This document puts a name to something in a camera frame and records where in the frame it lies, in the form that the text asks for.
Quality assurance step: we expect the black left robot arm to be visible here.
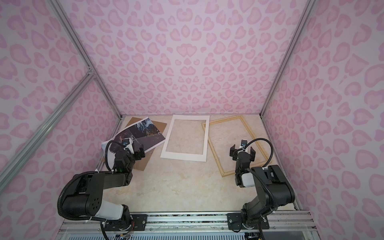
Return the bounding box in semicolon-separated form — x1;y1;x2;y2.
57;147;145;231

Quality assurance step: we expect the brown cardboard backing board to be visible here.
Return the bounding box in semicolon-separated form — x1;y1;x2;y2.
103;116;168;172

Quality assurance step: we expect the diagonal aluminium strut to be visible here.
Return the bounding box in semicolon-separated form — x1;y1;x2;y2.
1;71;95;192

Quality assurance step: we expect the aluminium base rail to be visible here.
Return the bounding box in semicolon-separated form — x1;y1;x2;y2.
56;211;320;240

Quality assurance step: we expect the dark landscape photo print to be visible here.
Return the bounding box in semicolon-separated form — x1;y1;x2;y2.
112;118;167;171

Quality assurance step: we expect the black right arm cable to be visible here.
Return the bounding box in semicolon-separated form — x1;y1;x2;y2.
245;137;274;169

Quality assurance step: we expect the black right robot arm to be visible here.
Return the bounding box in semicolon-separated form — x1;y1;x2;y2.
227;146;295;233

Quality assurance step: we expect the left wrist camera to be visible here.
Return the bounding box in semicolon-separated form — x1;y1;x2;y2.
122;138;135;154

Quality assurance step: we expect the white mat board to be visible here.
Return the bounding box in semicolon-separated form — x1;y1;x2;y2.
161;115;210;162

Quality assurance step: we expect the light wooden picture frame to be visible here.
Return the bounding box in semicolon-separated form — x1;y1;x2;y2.
208;115;269;177

